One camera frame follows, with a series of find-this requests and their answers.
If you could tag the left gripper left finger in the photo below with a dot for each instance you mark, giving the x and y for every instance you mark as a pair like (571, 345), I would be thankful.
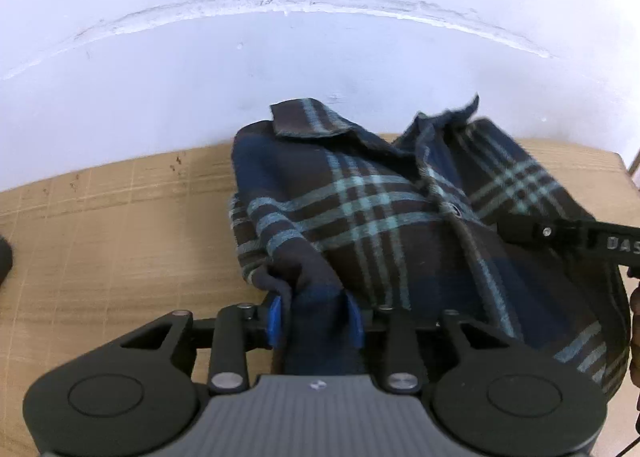
(176, 338)

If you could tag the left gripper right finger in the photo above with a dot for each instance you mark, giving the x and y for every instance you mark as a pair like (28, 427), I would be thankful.
(406, 354)

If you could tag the navy brown plaid shirt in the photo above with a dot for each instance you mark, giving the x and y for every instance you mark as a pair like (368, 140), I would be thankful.
(327, 213)

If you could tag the person's right hand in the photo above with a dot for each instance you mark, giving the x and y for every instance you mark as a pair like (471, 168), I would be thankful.
(634, 302)

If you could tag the black SPACE print garment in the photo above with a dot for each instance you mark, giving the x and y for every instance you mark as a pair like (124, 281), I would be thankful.
(6, 259)

